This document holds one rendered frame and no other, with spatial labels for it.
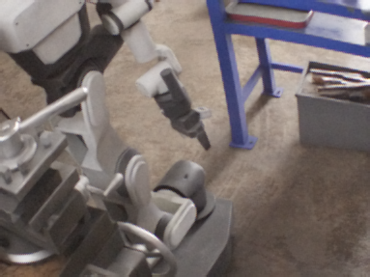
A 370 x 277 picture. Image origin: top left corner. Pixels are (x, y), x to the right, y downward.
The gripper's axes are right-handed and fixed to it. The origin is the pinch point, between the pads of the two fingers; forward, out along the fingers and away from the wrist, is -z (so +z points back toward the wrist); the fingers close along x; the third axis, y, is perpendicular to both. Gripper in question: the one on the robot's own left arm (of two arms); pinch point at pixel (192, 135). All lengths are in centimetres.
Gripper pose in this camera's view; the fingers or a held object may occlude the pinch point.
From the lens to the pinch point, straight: 171.4
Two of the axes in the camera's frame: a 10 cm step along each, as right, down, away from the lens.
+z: -4.0, -6.9, -6.1
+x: 5.8, 3.2, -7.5
